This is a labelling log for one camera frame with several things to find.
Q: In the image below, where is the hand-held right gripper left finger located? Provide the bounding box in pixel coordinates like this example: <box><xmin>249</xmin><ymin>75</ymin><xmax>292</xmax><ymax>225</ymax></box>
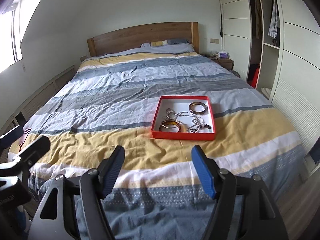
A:
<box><xmin>27</xmin><ymin>145</ymin><xmax>125</xmax><ymax>240</ymax></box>

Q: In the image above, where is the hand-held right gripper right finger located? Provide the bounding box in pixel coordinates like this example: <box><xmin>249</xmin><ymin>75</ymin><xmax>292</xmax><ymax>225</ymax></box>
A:
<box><xmin>191</xmin><ymin>145</ymin><xmax>289</xmax><ymax>240</ymax></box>

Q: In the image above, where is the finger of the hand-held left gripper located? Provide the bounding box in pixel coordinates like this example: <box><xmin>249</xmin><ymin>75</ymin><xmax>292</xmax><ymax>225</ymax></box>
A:
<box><xmin>0</xmin><ymin>135</ymin><xmax>51</xmax><ymax>178</ymax></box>
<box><xmin>0</xmin><ymin>125</ymin><xmax>24</xmax><ymax>151</ymax></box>

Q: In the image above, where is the brown bead bracelet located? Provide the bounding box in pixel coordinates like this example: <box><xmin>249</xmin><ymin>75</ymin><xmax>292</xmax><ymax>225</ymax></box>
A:
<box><xmin>186</xmin><ymin>123</ymin><xmax>213</xmax><ymax>134</ymax></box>

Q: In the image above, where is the amber translucent bangle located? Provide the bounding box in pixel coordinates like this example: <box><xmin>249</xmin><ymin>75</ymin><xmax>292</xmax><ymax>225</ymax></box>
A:
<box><xmin>159</xmin><ymin>120</ymin><xmax>181</xmax><ymax>132</ymax></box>

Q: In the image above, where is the red shallow cardboard box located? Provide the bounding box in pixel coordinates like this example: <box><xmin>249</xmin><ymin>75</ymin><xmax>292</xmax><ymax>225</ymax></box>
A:
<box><xmin>151</xmin><ymin>95</ymin><xmax>216</xmax><ymax>141</ymax></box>

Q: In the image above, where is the silver chain bracelet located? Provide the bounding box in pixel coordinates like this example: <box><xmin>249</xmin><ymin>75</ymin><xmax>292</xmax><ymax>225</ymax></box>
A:
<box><xmin>175</xmin><ymin>110</ymin><xmax>202</xmax><ymax>126</ymax></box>

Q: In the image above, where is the brown stone bangle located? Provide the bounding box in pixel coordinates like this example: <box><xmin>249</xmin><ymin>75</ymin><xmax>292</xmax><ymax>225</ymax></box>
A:
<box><xmin>188</xmin><ymin>101</ymin><xmax>208</xmax><ymax>116</ymax></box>

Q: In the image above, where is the thin dark metal bangle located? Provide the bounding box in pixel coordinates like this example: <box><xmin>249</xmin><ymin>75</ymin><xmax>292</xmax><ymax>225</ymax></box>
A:
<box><xmin>164</xmin><ymin>108</ymin><xmax>177</xmax><ymax>120</ymax></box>

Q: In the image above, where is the pink cased phone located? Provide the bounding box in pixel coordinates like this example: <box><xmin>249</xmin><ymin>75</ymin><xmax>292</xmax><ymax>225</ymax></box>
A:
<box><xmin>21</xmin><ymin>127</ymin><xmax>32</xmax><ymax>143</ymax></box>

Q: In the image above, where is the window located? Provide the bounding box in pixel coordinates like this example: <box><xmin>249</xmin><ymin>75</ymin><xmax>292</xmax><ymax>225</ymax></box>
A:
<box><xmin>0</xmin><ymin>0</ymin><xmax>23</xmax><ymax>73</ymax></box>

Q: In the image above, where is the red item in wardrobe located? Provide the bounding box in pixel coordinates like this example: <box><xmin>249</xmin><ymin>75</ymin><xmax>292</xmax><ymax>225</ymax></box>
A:
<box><xmin>251</xmin><ymin>67</ymin><xmax>259</xmax><ymax>88</ymax></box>

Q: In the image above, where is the wooden nightstand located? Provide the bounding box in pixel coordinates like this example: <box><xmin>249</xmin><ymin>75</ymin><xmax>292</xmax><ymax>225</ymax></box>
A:
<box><xmin>207</xmin><ymin>54</ymin><xmax>234</xmax><ymax>71</ymax></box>

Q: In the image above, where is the blue grey pillow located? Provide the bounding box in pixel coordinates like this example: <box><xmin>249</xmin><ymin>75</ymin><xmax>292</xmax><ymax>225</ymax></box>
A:
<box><xmin>140</xmin><ymin>38</ymin><xmax>195</xmax><ymax>55</ymax></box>

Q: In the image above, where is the wooden headboard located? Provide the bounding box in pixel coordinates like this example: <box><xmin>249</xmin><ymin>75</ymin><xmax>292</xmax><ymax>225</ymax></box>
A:
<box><xmin>86</xmin><ymin>22</ymin><xmax>200</xmax><ymax>57</ymax></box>

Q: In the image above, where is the white wardrobe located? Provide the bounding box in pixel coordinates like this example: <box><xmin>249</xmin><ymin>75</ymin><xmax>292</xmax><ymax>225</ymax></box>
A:
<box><xmin>216</xmin><ymin>0</ymin><xmax>320</xmax><ymax>177</ymax></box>

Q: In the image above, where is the hanging striped shirt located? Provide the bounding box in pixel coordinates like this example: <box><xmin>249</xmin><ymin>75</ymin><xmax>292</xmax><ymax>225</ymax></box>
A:
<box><xmin>267</xmin><ymin>0</ymin><xmax>280</xmax><ymax>40</ymax></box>

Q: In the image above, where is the white low wall cabinet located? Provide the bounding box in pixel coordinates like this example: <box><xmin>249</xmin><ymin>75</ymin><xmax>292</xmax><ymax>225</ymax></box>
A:
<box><xmin>0</xmin><ymin>64</ymin><xmax>76</xmax><ymax>137</ymax></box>

